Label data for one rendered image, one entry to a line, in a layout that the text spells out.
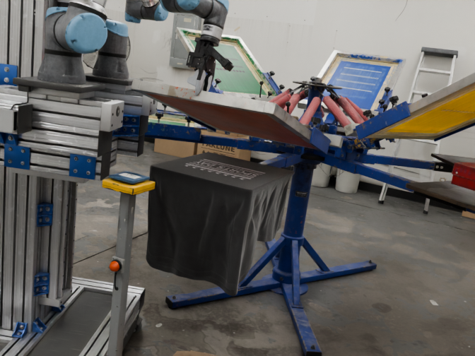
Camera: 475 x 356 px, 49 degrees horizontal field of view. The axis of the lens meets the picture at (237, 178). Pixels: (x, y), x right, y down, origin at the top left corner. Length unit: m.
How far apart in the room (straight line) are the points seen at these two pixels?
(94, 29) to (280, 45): 5.25
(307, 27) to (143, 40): 2.43
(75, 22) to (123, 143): 0.76
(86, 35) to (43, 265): 1.00
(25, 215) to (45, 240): 0.14
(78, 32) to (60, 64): 0.18
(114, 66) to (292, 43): 4.67
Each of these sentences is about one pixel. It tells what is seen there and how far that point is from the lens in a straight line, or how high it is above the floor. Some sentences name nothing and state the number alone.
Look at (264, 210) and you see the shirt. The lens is 2.10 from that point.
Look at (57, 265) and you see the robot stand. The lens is 2.22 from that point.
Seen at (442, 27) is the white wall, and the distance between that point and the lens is 6.38.
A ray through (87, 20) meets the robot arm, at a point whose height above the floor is 1.46.
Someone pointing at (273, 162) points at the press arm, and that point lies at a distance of 2.63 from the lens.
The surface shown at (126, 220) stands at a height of 0.82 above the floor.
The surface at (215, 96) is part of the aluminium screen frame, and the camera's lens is 1.84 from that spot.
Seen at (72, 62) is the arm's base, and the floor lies 1.33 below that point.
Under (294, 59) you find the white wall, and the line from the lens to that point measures 6.70.
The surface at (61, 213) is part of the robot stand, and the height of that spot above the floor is 0.73.
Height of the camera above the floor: 1.42
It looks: 13 degrees down
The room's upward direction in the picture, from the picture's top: 8 degrees clockwise
